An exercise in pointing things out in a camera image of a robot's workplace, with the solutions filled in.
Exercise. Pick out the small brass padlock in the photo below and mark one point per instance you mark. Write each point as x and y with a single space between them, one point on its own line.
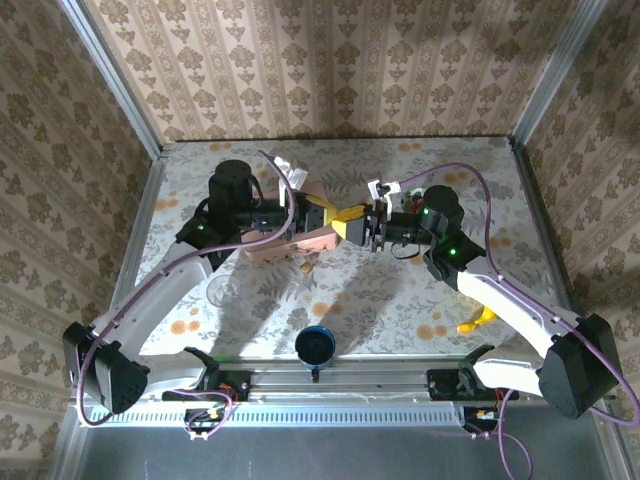
306 268

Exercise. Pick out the pink rectangular board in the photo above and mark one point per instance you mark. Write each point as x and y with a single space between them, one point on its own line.
265 250

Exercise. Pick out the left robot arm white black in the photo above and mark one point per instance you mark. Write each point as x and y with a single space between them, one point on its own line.
150 305

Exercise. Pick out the red yellow candy wrapper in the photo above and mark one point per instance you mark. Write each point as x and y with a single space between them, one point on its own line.
410 201

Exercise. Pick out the silver foil bowl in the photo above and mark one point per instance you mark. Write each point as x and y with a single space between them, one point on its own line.
406 192

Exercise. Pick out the clear drinking glass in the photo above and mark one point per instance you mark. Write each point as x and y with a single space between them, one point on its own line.
224 291

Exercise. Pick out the yellow banana toy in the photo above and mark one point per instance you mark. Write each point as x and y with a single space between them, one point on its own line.
477 322

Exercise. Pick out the dark blue cup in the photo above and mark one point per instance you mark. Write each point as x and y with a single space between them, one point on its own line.
315 347

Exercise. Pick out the black connector box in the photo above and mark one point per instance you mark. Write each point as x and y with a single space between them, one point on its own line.
480 420
202 420

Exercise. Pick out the grey metal panel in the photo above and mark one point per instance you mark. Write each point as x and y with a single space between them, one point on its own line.
325 455

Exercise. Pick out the aluminium table side rail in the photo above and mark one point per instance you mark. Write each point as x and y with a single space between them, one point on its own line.
145 220
550 240

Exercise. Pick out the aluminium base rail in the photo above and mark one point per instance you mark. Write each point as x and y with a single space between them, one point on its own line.
350 382

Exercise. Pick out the aluminium frame post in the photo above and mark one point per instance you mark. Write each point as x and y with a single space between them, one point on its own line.
560 70
115 80

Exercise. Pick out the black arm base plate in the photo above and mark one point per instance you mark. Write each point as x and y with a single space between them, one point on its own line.
442 385
235 387

